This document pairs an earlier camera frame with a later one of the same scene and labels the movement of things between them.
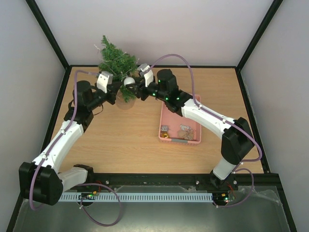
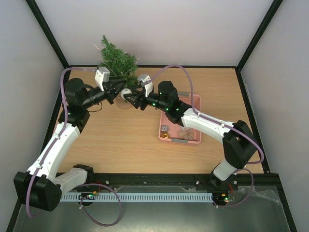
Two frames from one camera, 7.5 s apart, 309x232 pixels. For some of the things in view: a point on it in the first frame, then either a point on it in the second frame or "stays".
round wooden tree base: (122, 104) stays
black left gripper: (112, 89) stays
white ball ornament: (129, 80) → (125, 91)
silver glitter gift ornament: (164, 128) stays
